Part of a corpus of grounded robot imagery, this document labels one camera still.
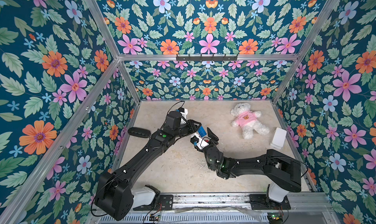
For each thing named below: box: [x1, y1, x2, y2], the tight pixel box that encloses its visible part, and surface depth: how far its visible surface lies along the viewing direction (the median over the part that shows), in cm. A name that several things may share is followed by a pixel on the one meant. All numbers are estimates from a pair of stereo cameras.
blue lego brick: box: [197, 125, 208, 138], surface depth 77 cm
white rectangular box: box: [270, 127, 287, 150], surface depth 95 cm
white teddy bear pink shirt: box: [230, 102, 270, 140], surface depth 100 cm
